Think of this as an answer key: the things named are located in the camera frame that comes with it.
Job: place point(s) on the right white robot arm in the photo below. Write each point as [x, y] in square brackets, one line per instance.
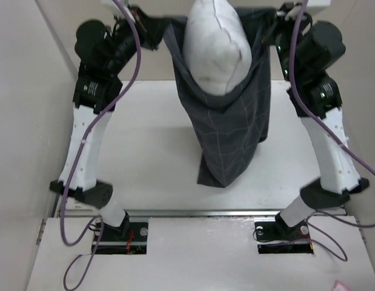
[318, 104]

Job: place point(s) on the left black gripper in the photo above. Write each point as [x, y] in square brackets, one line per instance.
[152, 28]

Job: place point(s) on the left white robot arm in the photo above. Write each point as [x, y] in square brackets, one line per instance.
[94, 103]

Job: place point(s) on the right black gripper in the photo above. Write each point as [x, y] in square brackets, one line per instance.
[277, 23]

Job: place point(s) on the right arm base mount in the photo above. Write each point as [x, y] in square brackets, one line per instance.
[271, 240]

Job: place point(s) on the dark grey checked pillowcase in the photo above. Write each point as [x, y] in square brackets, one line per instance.
[228, 128]

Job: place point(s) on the aluminium rail at table front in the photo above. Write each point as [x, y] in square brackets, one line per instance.
[191, 213]

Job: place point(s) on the white pillow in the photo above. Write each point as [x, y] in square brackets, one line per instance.
[215, 49]

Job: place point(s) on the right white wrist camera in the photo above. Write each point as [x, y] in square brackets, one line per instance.
[312, 7]

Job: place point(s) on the pink object at corner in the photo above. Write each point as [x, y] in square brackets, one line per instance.
[340, 286]

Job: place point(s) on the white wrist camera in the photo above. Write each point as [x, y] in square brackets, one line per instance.
[115, 7]
[312, 7]

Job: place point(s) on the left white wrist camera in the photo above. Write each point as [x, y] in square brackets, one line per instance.
[115, 7]

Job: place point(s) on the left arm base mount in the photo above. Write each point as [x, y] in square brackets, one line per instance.
[132, 241]

